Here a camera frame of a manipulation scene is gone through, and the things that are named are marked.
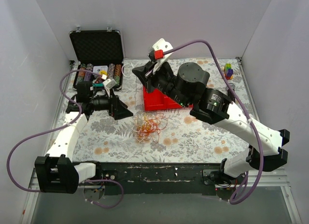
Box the white cable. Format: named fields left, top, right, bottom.
left=121, top=62, right=135, bottom=77

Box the orange cable tangle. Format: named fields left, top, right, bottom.
left=132, top=112, right=169, bottom=144

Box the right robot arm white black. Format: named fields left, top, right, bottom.
left=132, top=62, right=290, bottom=184

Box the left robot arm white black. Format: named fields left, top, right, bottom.
left=35, top=79, right=133, bottom=194

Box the red three-compartment tray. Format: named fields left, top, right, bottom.
left=143, top=87, right=185, bottom=112

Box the yellow round chip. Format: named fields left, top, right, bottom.
left=99, top=70, right=108, bottom=75

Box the white card deck box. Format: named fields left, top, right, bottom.
left=93, top=66, right=108, bottom=73

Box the black poker chip case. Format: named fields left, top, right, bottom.
left=69, top=26, right=125, bottom=92

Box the floral table mat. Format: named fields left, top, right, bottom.
left=73, top=59, right=248, bottom=163

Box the colourful toy block figure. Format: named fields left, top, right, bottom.
left=222, top=63, right=234, bottom=80

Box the black microphone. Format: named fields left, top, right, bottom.
left=226, top=83, right=236, bottom=102

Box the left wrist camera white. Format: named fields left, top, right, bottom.
left=100, top=74, right=116, bottom=89

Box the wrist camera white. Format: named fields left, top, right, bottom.
left=148, top=38, right=173, bottom=74
left=100, top=74, right=116, bottom=89

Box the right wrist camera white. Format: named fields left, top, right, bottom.
left=148, top=38, right=173, bottom=74

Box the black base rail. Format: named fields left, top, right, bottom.
left=74, top=161, right=249, bottom=196

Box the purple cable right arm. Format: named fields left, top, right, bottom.
left=164, top=40, right=264, bottom=205

